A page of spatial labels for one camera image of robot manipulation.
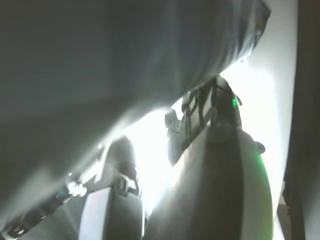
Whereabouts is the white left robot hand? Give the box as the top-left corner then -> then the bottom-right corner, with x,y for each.
78,76 -> 275,240

